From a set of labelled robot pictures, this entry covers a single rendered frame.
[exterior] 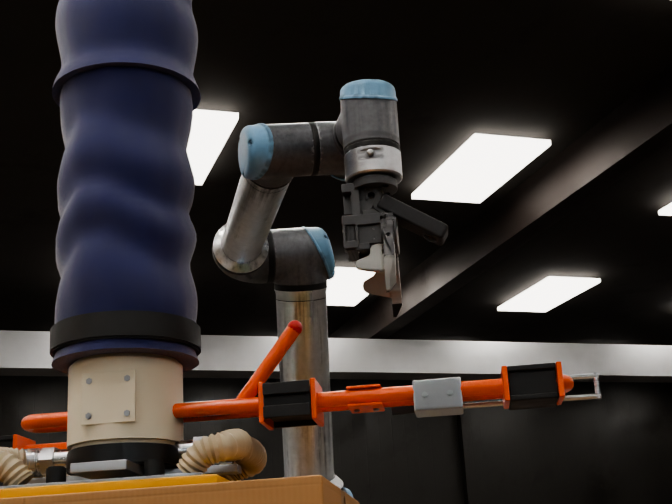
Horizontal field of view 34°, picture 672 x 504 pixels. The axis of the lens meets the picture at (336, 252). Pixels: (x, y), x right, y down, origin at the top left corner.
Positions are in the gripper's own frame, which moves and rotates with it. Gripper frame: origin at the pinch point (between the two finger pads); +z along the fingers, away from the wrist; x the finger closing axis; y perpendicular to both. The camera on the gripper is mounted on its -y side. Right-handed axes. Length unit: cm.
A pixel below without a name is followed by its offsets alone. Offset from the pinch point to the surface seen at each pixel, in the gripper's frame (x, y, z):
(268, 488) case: 21.9, 16.8, 28.1
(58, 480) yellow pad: 12, 48, 24
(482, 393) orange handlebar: 4.1, -11.4, 15.0
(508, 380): 4.6, -15.2, 13.5
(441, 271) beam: -836, -4, -253
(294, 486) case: 22.0, 13.4, 28.1
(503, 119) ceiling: -556, -57, -276
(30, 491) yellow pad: 16, 50, 26
